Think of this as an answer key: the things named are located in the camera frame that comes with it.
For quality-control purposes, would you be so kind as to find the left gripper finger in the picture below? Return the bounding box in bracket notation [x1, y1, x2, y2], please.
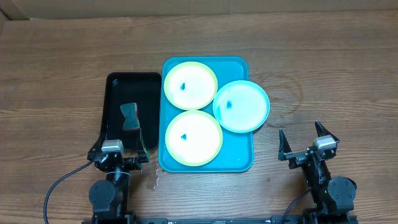
[87, 133, 106, 161]
[136, 128, 147, 154]

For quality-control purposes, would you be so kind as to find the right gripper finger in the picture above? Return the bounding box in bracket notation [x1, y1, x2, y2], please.
[315, 120, 340, 143]
[278, 129, 292, 161]

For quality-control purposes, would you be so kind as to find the dark wet sponge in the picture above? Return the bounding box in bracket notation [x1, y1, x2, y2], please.
[120, 103, 141, 131]

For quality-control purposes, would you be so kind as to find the yellow-green plate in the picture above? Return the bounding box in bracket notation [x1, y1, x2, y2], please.
[164, 61, 218, 110]
[165, 110, 223, 167]

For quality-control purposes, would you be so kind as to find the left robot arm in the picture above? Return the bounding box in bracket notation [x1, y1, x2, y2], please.
[88, 128, 149, 224]

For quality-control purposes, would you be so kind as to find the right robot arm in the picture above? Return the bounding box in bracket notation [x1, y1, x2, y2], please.
[278, 120, 358, 223]

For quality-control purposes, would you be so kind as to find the black plastic tray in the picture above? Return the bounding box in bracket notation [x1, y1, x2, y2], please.
[99, 72, 161, 150]

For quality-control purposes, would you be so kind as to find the teal plastic tray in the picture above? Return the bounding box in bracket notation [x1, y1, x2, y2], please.
[158, 56, 254, 173]

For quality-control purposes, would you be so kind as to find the light blue plate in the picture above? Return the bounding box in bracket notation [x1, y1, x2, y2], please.
[213, 80, 271, 133]

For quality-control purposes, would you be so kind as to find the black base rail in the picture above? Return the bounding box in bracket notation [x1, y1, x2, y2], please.
[81, 214, 358, 224]

